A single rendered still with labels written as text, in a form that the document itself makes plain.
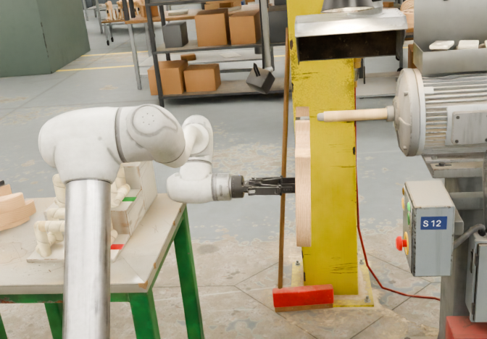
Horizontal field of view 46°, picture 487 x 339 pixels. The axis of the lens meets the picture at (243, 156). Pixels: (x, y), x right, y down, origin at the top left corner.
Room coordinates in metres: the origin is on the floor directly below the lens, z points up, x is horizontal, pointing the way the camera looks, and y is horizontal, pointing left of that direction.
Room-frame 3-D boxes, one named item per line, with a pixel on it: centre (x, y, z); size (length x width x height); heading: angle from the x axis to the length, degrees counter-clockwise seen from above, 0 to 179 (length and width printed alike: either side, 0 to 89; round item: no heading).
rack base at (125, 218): (1.70, 0.49, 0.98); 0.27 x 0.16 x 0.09; 81
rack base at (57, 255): (1.55, 0.52, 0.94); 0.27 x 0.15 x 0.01; 81
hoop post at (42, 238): (1.52, 0.61, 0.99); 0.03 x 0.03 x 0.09
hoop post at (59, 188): (1.68, 0.58, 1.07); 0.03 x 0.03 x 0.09
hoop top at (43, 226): (1.50, 0.52, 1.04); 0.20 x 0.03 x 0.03; 80
